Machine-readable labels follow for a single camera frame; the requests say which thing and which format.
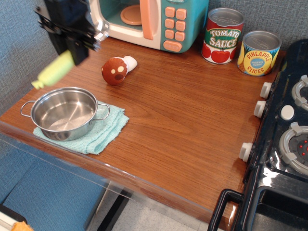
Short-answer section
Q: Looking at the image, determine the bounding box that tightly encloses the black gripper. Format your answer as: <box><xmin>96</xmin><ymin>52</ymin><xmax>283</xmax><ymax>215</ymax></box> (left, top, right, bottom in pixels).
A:
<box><xmin>34</xmin><ymin>0</ymin><xmax>97</xmax><ymax>65</ymax></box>

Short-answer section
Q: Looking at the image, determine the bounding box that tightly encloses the spoon with yellow-green handle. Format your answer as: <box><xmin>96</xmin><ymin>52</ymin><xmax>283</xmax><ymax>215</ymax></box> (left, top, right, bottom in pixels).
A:
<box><xmin>31</xmin><ymin>20</ymin><xmax>110</xmax><ymax>90</ymax></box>

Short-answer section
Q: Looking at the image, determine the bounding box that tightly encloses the light teal folded napkin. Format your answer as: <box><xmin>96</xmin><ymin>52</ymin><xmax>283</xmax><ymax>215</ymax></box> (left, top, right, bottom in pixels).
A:
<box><xmin>33</xmin><ymin>105</ymin><xmax>129</xmax><ymax>154</ymax></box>

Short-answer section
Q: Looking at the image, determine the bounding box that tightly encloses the white stove knob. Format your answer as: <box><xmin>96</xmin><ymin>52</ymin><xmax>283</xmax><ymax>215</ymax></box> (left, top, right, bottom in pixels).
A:
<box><xmin>260</xmin><ymin>82</ymin><xmax>272</xmax><ymax>99</ymax></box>
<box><xmin>239</xmin><ymin>142</ymin><xmax>253</xmax><ymax>162</ymax></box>
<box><xmin>254</xmin><ymin>101</ymin><xmax>266</xmax><ymax>118</ymax></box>

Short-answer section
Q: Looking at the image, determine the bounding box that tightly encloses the black toy stove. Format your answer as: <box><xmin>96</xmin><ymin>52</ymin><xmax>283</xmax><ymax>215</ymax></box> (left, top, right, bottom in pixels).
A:
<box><xmin>208</xmin><ymin>39</ymin><xmax>308</xmax><ymax>231</ymax></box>

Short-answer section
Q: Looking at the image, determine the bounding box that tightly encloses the brown plush mushroom toy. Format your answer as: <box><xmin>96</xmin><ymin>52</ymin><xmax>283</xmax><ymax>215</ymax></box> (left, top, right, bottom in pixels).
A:
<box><xmin>101</xmin><ymin>56</ymin><xmax>138</xmax><ymax>86</ymax></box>

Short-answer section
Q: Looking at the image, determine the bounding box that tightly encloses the stainless steel pot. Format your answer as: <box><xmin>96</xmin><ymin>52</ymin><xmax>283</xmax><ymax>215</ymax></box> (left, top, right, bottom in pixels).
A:
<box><xmin>20</xmin><ymin>87</ymin><xmax>111</xmax><ymax>141</ymax></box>

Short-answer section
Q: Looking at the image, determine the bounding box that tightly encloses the orange microwave turntable plate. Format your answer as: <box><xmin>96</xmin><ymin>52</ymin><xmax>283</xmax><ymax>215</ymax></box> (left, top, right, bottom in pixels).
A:
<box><xmin>120</xmin><ymin>4</ymin><xmax>141</xmax><ymax>26</ymax></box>

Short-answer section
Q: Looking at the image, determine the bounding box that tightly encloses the teal toy microwave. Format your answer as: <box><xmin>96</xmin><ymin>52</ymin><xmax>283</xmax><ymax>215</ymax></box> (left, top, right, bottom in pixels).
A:
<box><xmin>89</xmin><ymin>0</ymin><xmax>209</xmax><ymax>53</ymax></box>

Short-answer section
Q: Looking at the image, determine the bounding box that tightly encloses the tomato sauce can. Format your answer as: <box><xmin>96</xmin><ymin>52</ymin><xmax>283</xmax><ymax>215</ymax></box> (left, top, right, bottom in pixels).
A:
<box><xmin>202</xmin><ymin>8</ymin><xmax>244</xmax><ymax>64</ymax></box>

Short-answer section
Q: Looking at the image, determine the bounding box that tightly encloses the pineapple slices can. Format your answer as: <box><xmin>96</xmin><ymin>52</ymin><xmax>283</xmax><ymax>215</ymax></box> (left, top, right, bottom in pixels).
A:
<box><xmin>237</xmin><ymin>31</ymin><xmax>282</xmax><ymax>77</ymax></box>

